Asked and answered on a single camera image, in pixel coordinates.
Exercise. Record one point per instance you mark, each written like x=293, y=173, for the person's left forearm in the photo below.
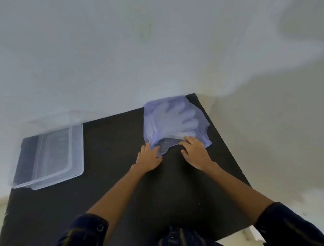
x=119, y=195

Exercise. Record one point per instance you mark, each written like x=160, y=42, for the person's right hand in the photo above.
x=196, y=153

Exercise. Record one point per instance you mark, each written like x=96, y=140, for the clear plastic container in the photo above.
x=55, y=154

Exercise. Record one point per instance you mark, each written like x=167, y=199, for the person's right forearm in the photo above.
x=240, y=192

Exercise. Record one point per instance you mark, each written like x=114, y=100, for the person's left hand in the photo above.
x=148, y=159

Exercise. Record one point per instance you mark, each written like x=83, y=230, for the purple translucent plastic bag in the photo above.
x=197, y=121

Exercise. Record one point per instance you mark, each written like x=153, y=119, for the dark striped shirt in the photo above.
x=286, y=228

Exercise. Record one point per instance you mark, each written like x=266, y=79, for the clear disposable plastic glove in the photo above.
x=172, y=120

